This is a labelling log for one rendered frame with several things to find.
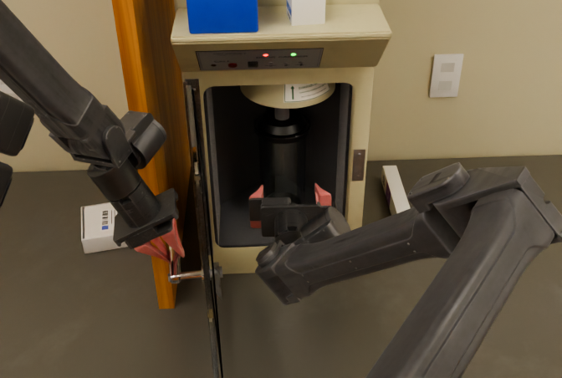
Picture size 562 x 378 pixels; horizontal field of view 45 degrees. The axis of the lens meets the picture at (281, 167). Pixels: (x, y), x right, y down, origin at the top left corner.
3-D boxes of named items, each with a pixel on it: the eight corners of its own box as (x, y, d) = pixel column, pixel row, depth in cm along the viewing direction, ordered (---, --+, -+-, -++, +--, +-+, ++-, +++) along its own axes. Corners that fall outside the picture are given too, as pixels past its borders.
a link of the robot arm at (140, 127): (53, 130, 90) (102, 137, 86) (101, 78, 97) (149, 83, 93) (89, 191, 98) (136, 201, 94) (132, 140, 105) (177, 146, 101)
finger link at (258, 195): (249, 172, 121) (248, 205, 113) (288, 171, 121) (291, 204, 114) (251, 202, 125) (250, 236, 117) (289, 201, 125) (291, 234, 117)
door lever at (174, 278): (201, 245, 108) (200, 232, 107) (205, 286, 101) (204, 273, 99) (168, 249, 108) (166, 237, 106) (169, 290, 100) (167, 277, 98)
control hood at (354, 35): (181, 65, 112) (175, 7, 106) (375, 60, 113) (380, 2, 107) (175, 99, 102) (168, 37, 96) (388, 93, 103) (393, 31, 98)
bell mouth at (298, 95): (240, 65, 133) (238, 39, 130) (329, 63, 133) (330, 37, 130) (240, 110, 118) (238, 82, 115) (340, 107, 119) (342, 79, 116)
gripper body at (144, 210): (121, 222, 104) (94, 189, 100) (180, 195, 103) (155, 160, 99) (119, 250, 99) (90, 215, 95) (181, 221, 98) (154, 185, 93)
